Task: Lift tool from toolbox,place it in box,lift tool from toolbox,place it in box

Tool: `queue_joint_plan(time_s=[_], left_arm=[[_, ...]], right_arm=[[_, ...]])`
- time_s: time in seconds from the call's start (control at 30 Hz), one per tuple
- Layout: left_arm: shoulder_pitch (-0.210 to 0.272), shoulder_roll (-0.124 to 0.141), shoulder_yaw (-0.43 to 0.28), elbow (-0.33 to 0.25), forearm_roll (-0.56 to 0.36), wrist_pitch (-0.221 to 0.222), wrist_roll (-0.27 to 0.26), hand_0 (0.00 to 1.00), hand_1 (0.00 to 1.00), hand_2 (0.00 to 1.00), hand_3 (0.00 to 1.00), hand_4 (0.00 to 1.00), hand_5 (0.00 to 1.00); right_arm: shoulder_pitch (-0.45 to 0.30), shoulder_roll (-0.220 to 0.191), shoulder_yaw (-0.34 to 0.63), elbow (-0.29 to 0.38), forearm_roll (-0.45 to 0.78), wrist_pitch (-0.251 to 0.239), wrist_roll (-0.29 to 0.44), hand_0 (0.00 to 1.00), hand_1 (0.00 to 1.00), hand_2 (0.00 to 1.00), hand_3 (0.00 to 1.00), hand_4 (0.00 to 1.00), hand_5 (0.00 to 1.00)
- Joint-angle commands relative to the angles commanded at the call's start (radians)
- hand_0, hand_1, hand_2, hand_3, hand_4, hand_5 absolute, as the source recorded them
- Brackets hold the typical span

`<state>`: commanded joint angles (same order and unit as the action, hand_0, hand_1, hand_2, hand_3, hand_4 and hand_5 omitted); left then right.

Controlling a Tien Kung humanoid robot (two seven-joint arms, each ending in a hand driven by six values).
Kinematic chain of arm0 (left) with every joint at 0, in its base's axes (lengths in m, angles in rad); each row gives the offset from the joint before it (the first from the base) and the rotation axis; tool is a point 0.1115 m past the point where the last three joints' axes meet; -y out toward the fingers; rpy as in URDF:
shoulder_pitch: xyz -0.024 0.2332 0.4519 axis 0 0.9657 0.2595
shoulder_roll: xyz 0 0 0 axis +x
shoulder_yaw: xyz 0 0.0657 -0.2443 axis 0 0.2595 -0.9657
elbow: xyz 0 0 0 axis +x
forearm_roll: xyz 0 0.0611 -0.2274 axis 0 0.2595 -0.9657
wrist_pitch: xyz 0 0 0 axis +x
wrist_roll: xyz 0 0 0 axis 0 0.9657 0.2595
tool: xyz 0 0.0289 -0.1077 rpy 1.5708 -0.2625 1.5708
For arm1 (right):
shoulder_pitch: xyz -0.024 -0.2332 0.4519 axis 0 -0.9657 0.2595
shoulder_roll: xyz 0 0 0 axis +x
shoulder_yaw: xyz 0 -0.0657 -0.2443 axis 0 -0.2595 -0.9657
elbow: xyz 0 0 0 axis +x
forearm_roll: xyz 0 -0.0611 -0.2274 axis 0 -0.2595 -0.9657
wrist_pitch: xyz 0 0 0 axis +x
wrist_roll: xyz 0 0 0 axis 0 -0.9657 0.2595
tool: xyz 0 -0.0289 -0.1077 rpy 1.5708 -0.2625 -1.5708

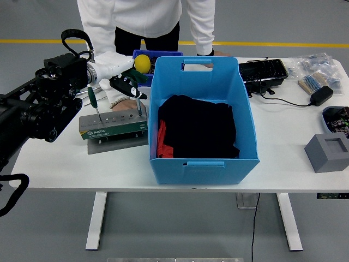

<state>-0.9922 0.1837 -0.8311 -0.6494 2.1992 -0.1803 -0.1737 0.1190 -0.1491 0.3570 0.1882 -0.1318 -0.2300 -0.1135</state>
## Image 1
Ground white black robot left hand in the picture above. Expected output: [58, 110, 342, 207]
[95, 57, 148, 100]

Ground person's right hand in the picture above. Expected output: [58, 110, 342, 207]
[111, 98, 147, 116]

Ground person's left hand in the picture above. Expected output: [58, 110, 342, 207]
[196, 50, 232, 69]

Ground large green T-handle hex key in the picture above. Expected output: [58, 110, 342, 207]
[119, 68, 149, 117]

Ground green grey SATA tool stand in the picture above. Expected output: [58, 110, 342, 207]
[79, 110, 149, 156]

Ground thin green T-handle hex key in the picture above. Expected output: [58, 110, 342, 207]
[87, 86, 103, 122]

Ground large blue plastic box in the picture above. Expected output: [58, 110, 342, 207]
[148, 56, 261, 186]

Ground yellow ball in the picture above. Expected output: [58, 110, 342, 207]
[134, 53, 152, 74]

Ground black plastic tray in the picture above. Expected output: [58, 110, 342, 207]
[238, 58, 290, 83]

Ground small dark blue bin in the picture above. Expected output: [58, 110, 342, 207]
[133, 49, 184, 88]

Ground person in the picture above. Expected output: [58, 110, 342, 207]
[77, 0, 232, 116]

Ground red cloth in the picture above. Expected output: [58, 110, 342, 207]
[157, 120, 175, 159]

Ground black cloth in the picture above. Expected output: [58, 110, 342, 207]
[158, 94, 240, 159]

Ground clear plastic parts bags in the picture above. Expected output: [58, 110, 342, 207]
[286, 52, 345, 96]

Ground taped resistor strip bundle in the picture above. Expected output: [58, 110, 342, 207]
[298, 72, 328, 96]

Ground black power adapter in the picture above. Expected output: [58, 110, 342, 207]
[309, 86, 334, 108]

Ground white table leg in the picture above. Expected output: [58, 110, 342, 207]
[275, 193, 304, 252]
[85, 192, 109, 251]

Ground light blue parts tray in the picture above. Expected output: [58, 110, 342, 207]
[321, 106, 349, 135]

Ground grey block with square recess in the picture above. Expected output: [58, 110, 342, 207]
[304, 133, 349, 174]

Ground metal plate under table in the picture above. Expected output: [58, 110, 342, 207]
[236, 192, 259, 210]

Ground black table control panel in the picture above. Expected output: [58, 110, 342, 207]
[316, 193, 349, 200]

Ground beaded bracelet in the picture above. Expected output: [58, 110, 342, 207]
[109, 96, 130, 110]

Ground short green T-handle hex key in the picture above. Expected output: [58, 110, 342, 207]
[83, 95, 106, 106]

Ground black mounting bracket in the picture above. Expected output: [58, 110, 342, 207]
[244, 80, 276, 98]

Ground black adapter cable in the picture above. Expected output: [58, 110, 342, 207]
[249, 56, 313, 108]

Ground black floor cable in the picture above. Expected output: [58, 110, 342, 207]
[250, 193, 261, 262]

